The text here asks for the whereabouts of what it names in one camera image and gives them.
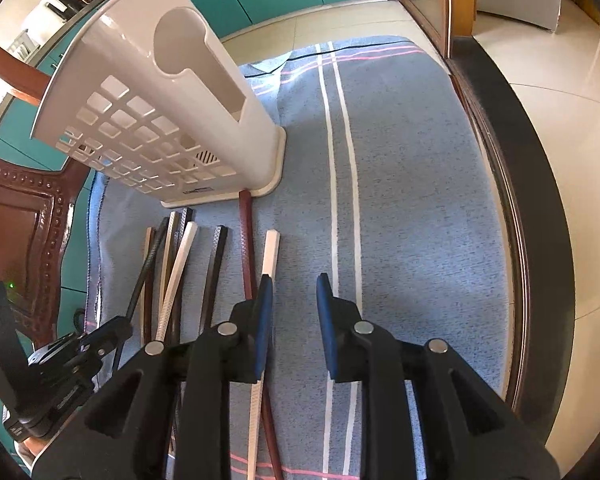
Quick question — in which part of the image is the cream white chopstick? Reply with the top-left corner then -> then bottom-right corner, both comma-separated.
247,230 -> 284,480

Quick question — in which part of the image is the dark red chopstick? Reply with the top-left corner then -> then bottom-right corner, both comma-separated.
238,190 -> 284,479

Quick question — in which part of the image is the black brown chopstick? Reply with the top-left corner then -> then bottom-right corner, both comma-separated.
198,226 -> 228,334

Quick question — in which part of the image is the white textured chopstick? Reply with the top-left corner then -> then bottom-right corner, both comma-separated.
156,221 -> 198,342

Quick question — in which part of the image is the beige dark chopstick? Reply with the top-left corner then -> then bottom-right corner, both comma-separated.
160,207 -> 193,308

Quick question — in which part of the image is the blue striped cloth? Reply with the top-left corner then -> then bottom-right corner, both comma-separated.
83,34 -> 513,480

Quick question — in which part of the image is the carved wooden chair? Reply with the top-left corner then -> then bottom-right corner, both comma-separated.
0,31 -> 94,351

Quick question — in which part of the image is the dark round table edge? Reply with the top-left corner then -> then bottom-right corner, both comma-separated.
446,37 -> 576,442

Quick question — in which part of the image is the white plastic utensil holder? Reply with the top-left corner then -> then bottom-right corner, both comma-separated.
31,0 -> 286,208

